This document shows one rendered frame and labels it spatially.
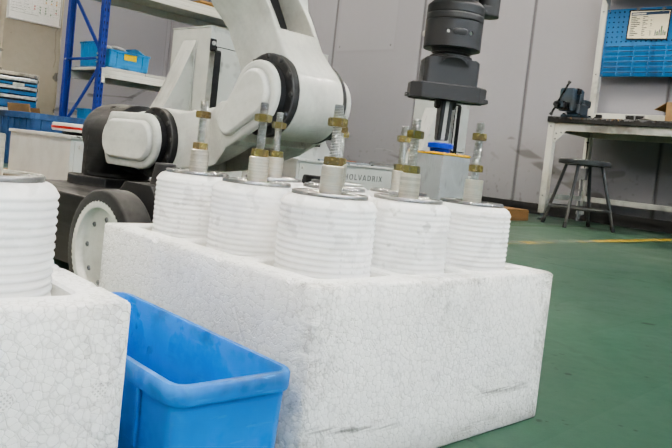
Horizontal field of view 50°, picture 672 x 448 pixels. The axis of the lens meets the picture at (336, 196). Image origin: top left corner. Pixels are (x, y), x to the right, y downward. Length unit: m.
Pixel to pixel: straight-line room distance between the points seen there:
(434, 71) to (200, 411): 0.72
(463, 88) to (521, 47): 5.52
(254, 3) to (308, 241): 0.72
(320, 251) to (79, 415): 0.27
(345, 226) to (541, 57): 5.90
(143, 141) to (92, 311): 1.00
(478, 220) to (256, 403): 0.38
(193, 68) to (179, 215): 2.46
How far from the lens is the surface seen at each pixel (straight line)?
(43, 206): 0.51
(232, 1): 1.35
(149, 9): 6.76
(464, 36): 1.12
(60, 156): 2.90
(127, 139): 1.52
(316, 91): 1.22
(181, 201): 0.85
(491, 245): 0.85
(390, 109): 7.38
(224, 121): 1.26
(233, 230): 0.76
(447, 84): 1.12
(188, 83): 3.28
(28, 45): 7.25
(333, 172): 0.70
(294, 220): 0.67
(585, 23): 6.41
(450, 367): 0.78
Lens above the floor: 0.29
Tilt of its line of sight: 3 degrees down
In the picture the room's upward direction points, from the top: 6 degrees clockwise
